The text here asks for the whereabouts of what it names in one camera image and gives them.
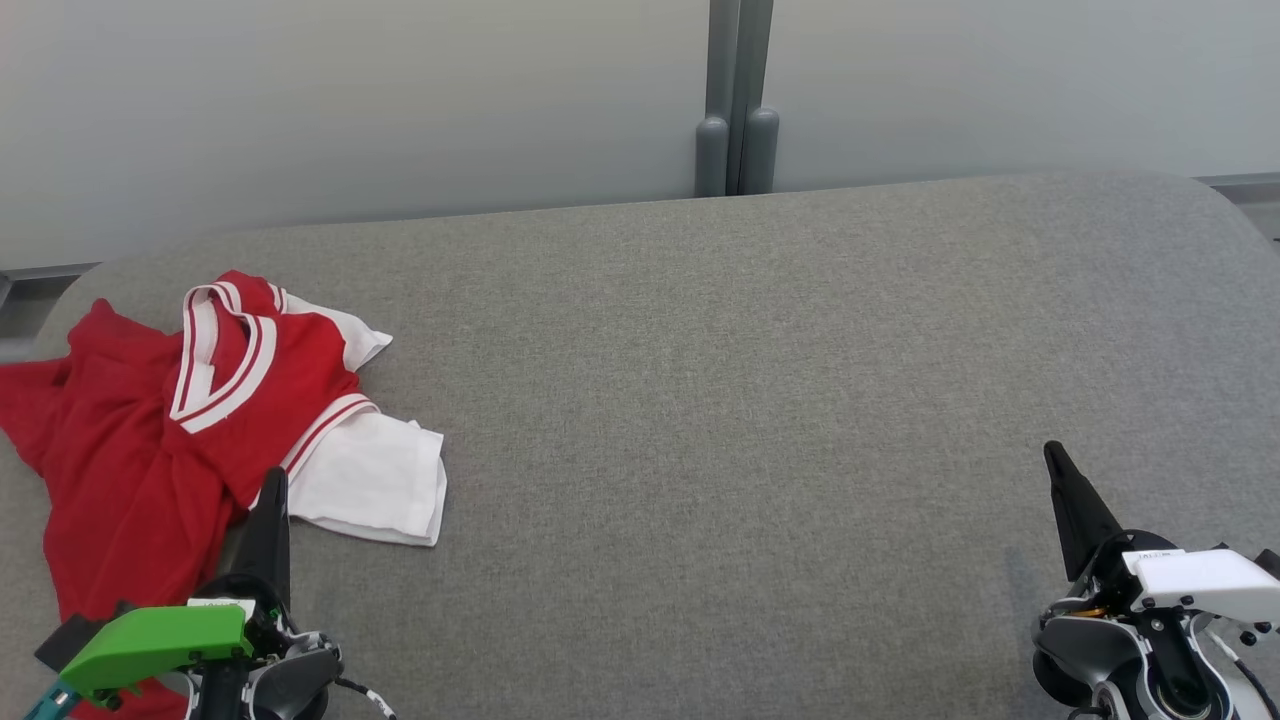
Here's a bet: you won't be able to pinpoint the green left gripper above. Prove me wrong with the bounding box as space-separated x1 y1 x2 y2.
58 466 306 701

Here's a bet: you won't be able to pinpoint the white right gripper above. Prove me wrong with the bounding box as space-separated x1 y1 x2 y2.
1043 440 1280 627

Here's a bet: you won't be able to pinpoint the red shirt with white sleeves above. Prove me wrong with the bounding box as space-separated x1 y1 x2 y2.
42 269 449 720

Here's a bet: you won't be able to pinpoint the red shorts with white stripe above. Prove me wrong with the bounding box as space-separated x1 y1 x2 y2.
0 298 191 481

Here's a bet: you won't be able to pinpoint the grey fabric sofa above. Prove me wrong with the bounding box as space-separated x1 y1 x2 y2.
0 170 1280 720

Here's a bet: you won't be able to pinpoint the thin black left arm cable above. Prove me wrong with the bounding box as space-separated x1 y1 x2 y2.
334 677 398 720

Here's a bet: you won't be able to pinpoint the left camera cable teal plug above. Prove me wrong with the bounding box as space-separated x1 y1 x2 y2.
24 680 83 720

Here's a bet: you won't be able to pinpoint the grey partition post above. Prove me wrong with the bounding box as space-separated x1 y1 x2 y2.
695 0 781 198

